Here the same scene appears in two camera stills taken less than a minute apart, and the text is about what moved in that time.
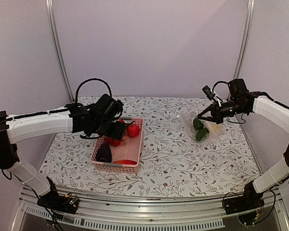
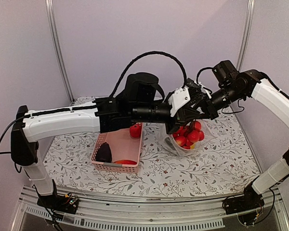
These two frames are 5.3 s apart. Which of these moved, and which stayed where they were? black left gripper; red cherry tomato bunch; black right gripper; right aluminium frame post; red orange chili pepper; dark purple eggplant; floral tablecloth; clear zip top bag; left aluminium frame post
Moved: black left gripper; clear zip top bag; red cherry tomato bunch; black right gripper
Stayed: left aluminium frame post; floral tablecloth; dark purple eggplant; red orange chili pepper; right aluminium frame post
